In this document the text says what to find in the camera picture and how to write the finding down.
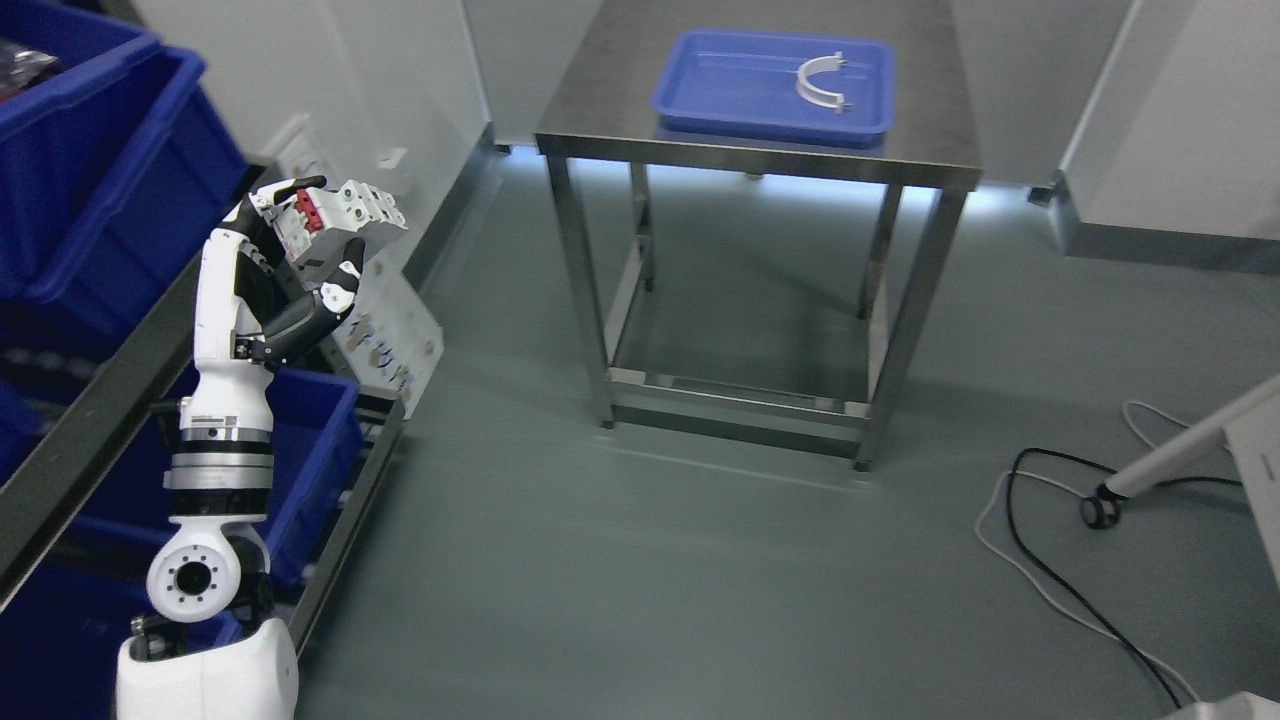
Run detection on white rolling stand leg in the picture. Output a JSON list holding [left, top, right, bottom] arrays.
[[1082, 375, 1279, 537]]

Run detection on white printed sign board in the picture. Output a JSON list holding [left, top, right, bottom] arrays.
[[262, 111, 445, 421]]

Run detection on blue plastic tray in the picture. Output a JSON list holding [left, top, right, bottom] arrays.
[[652, 28, 896, 149]]

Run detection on grey circuit breaker red switches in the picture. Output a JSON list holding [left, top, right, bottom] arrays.
[[248, 176, 407, 282]]

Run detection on black floor cable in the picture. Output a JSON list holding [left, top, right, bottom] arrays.
[[1004, 447, 1243, 708]]

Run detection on blue storage bin lower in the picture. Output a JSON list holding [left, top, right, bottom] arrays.
[[67, 369, 364, 594]]

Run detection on blue storage bin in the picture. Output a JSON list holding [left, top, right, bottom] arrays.
[[67, 369, 364, 594], [1, 1, 248, 354]]

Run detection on blue storage bin upper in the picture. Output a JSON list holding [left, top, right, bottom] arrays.
[[1, 1, 248, 354]]

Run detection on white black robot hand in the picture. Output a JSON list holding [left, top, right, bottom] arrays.
[[179, 176, 365, 442]]

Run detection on white floor cable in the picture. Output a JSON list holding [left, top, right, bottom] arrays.
[[974, 400, 1242, 707]]

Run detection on white semicircular bracket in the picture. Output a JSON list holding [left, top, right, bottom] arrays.
[[795, 51, 851, 113]]

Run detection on stainless steel table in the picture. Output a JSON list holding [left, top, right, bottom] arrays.
[[535, 1, 983, 471]]

